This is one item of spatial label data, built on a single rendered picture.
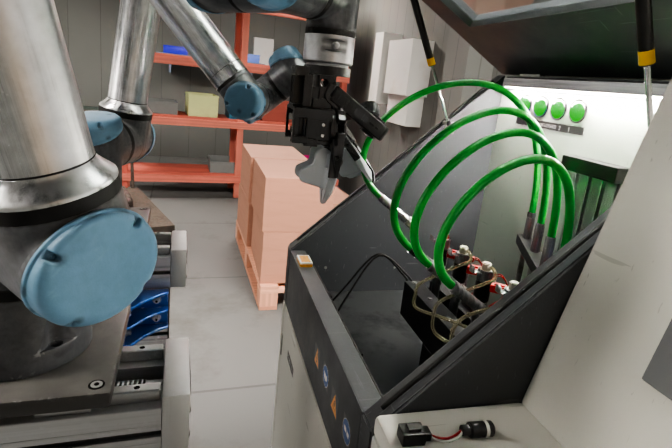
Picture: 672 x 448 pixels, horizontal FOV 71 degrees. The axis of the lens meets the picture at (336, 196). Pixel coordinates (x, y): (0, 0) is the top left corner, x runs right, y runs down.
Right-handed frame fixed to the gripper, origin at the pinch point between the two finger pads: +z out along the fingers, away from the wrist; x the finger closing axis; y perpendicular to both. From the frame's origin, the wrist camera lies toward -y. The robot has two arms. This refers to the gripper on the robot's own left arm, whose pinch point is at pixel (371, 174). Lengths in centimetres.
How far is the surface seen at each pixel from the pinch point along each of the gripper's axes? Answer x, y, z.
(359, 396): 32.7, 15.0, 31.6
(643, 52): 32, -42, 13
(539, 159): 25.2, -25.3, 16.8
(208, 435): -65, 119, 37
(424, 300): 3.3, 4.7, 27.9
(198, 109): -333, 159, -221
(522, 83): -21.4, -40.0, -1.1
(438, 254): 29.0, -5.6, 20.6
